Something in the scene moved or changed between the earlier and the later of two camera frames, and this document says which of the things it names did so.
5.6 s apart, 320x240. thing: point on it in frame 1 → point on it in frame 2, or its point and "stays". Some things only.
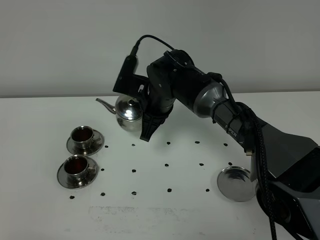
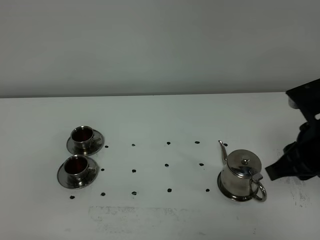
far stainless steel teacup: x=83 y=136 stays
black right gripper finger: x=149 y=124 → x=290 y=164
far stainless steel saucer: x=96 y=146 stays
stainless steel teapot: x=128 y=112 → x=241 y=175
